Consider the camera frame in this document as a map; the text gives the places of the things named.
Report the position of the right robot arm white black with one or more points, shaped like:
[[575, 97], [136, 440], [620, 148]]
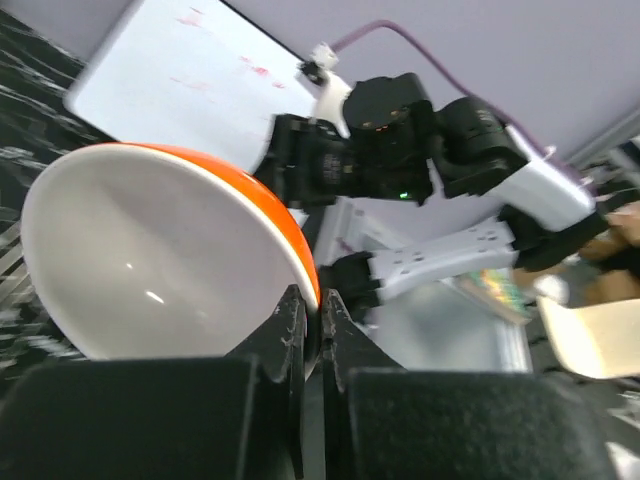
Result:
[[393, 152]]

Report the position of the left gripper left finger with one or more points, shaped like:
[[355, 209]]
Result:
[[232, 417]]

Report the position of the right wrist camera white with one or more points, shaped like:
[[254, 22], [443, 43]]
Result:
[[332, 90]]

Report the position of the white dry erase board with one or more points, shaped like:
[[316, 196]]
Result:
[[193, 74]]

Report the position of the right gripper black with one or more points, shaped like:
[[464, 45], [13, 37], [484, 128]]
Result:
[[292, 167]]

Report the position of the orange bowl white inside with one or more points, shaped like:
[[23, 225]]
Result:
[[148, 251]]

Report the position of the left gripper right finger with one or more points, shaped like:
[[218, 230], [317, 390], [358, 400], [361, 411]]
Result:
[[385, 422]]

